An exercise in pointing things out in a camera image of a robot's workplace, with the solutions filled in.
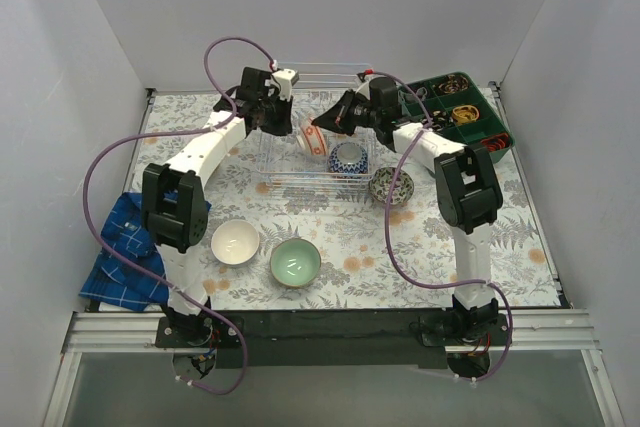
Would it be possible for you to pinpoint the orange floral bowl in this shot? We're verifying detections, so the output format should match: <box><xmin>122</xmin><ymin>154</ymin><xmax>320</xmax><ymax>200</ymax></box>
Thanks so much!
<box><xmin>295</xmin><ymin>119</ymin><xmax>328</xmax><ymax>157</ymax></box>

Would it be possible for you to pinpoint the blue zigzag red-inside bowl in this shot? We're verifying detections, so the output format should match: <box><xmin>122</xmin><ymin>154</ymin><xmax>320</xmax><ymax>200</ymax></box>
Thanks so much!
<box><xmin>328</xmin><ymin>142</ymin><xmax>369</xmax><ymax>175</ymax></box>

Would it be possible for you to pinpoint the white wire dish rack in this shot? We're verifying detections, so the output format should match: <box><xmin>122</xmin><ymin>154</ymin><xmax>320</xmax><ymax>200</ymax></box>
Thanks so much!
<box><xmin>251</xmin><ymin>60</ymin><xmax>380</xmax><ymax>193</ymax></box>

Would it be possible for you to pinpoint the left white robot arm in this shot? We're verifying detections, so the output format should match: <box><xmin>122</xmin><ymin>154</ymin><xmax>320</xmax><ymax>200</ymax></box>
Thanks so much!
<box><xmin>141</xmin><ymin>67</ymin><xmax>299</xmax><ymax>347</ymax></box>

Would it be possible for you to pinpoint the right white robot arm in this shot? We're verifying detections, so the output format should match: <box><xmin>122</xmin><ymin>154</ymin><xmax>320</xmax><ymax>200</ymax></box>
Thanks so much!
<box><xmin>312</xmin><ymin>70</ymin><xmax>507</xmax><ymax>345</ymax></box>

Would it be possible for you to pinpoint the green divided organizer tray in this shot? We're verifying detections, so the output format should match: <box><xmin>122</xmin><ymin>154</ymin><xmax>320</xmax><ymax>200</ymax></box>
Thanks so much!
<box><xmin>408</xmin><ymin>72</ymin><xmax>514</xmax><ymax>163</ymax></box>

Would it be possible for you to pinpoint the black white leaf bowl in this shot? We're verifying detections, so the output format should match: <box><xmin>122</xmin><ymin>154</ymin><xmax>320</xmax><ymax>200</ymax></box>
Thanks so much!
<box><xmin>368</xmin><ymin>165</ymin><xmax>416</xmax><ymax>209</ymax></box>

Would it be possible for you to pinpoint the floral table mat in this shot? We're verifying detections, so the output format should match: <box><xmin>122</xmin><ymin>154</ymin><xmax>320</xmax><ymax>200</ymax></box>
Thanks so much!
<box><xmin>145</xmin><ymin>94</ymin><xmax>560</xmax><ymax>310</ymax></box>

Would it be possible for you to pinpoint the celadon green bowl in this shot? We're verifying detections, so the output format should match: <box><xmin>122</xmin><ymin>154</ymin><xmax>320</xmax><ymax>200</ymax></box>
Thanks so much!
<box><xmin>270</xmin><ymin>238</ymin><xmax>322</xmax><ymax>288</ymax></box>

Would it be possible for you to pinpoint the blue plaid cloth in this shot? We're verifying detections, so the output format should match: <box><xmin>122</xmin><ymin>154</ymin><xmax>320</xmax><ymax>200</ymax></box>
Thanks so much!
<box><xmin>79</xmin><ymin>190</ymin><xmax>212</xmax><ymax>311</ymax></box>

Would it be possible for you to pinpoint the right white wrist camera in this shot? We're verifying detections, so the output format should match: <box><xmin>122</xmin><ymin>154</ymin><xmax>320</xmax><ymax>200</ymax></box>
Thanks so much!
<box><xmin>355</xmin><ymin>69</ymin><xmax>374</xmax><ymax>99</ymax></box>

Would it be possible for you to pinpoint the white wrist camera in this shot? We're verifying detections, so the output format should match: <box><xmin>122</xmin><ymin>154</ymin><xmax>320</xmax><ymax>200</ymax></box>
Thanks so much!
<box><xmin>355</xmin><ymin>69</ymin><xmax>374</xmax><ymax>99</ymax></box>
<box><xmin>271</xmin><ymin>68</ymin><xmax>299</xmax><ymax>102</ymax></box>

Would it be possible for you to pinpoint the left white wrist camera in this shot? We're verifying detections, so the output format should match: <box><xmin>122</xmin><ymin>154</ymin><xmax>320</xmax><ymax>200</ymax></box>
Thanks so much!
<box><xmin>271</xmin><ymin>68</ymin><xmax>299</xmax><ymax>102</ymax></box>

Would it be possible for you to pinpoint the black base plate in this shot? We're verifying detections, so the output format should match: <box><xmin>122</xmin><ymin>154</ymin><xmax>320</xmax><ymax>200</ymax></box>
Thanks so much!
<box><xmin>154</xmin><ymin>307</ymin><xmax>514</xmax><ymax>369</ymax></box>

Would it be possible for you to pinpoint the aluminium frame rail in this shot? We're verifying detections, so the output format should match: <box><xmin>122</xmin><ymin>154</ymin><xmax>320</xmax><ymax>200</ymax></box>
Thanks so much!
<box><xmin>43</xmin><ymin>309</ymin><xmax>624</xmax><ymax>426</ymax></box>

